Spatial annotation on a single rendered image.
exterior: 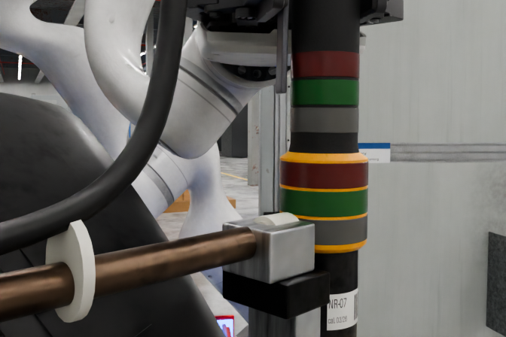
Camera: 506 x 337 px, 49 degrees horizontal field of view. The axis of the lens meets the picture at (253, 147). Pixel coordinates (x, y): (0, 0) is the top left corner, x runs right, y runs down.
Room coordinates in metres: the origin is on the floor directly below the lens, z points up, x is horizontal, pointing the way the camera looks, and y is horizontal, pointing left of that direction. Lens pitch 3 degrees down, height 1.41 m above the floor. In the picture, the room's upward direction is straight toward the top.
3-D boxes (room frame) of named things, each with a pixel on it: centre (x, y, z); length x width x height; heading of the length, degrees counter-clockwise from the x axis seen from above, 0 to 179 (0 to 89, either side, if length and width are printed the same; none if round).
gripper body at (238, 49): (0.38, -0.01, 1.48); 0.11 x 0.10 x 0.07; 11
